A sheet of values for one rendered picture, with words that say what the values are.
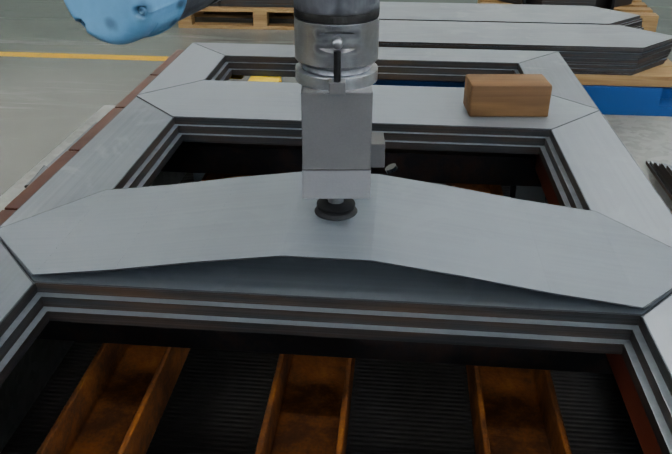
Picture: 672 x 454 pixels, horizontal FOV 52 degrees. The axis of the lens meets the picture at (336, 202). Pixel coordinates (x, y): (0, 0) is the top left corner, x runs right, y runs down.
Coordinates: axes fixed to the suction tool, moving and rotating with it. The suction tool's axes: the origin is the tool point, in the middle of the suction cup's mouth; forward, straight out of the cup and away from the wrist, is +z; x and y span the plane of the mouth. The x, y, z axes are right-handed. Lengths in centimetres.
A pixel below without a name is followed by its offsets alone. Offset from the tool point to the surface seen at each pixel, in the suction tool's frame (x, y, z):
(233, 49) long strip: 20, 76, 3
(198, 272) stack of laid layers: 13.4, -4.6, 3.1
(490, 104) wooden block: -23.5, 37.3, 0.9
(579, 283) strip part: -22.2, -8.9, 1.5
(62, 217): 29.9, 5.5, 2.6
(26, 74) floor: 177, 334, 90
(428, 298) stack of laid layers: -8.5, -9.1, 3.0
